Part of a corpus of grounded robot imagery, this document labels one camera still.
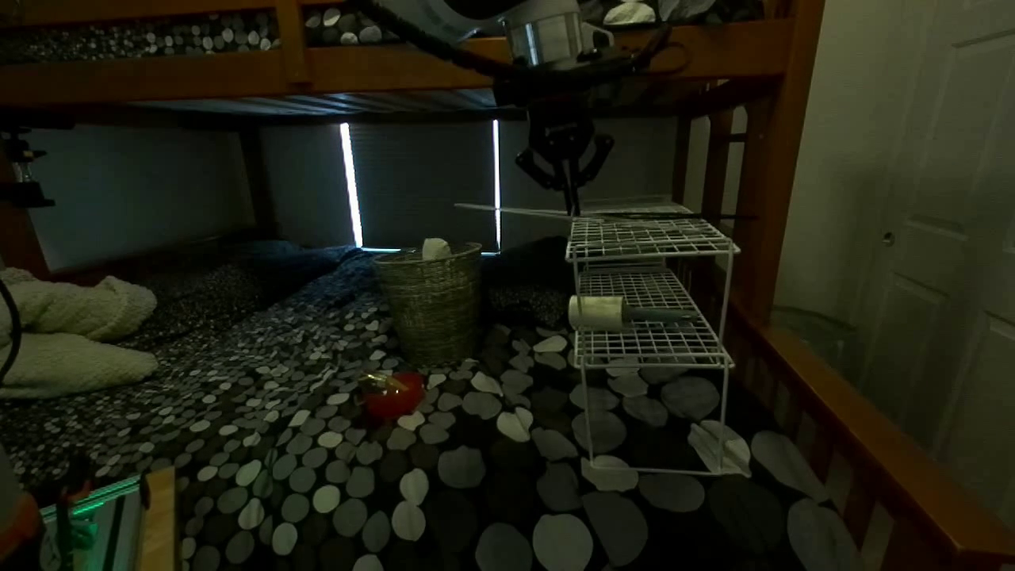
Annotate white bed pillow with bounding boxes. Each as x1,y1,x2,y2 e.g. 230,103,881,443
0,330,163,402

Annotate red round toy fruit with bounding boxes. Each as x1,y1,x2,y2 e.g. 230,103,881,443
355,368,428,430

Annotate white tape roll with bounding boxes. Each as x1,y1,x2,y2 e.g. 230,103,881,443
565,292,631,336

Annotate white panel door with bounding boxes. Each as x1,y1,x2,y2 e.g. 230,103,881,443
774,0,1015,526

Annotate small wooden board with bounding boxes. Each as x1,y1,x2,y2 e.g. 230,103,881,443
133,464,181,571

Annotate device with green light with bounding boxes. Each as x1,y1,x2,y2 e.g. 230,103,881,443
36,469,150,571

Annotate cream knitted blanket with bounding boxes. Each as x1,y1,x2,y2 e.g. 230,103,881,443
0,263,163,344

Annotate wooden bunk bed frame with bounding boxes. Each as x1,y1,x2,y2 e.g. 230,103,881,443
0,0,1015,571

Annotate black large-dotted bedspread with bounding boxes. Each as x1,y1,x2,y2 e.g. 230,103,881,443
173,306,881,571

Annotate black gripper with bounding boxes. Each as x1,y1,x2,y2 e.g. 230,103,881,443
515,103,620,224

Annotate black small-dotted blanket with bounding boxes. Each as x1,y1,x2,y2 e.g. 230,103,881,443
0,239,469,503

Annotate dotted upper bunk mattress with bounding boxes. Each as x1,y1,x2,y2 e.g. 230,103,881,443
0,0,769,71

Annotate white cloth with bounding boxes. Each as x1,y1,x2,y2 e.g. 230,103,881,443
415,236,458,267

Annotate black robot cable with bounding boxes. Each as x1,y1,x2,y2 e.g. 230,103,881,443
370,0,680,108

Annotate white wire shelf rack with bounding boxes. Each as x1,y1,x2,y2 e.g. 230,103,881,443
561,212,746,479

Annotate woven wicker basket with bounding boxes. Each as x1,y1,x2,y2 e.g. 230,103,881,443
370,243,490,368

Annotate dark window blind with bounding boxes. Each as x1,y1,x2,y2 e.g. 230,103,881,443
256,114,509,256

